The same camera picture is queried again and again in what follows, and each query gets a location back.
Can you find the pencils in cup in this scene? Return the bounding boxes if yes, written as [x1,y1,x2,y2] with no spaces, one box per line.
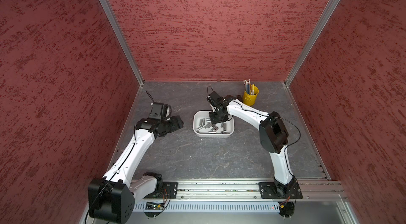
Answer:
[243,80,255,96]

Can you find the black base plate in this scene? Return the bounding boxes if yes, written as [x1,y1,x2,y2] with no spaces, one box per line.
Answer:
[151,181,178,199]
[258,180,303,200]

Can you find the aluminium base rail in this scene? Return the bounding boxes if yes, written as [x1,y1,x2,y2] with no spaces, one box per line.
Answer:
[132,179,358,224]

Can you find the chrome sockets in box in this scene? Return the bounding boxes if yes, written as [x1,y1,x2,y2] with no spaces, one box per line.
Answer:
[195,122,228,135]

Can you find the white plastic storage box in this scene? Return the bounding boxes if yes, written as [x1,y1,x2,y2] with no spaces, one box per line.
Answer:
[193,110,235,138]

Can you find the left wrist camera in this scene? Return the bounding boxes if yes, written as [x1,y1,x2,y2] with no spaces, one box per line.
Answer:
[149,102,172,120]

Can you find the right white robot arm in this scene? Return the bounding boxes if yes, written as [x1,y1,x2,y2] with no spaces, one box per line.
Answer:
[207,93,299,199]

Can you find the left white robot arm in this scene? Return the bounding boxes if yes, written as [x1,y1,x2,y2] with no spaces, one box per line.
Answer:
[87,116,184,224]

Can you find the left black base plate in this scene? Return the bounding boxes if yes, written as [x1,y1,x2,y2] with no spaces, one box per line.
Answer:
[151,181,178,199]

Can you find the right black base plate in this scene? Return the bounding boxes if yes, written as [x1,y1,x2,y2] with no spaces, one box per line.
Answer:
[258,180,303,200]

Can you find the yellow pencil cup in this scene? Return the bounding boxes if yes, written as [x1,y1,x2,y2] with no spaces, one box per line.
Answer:
[243,85,259,106]

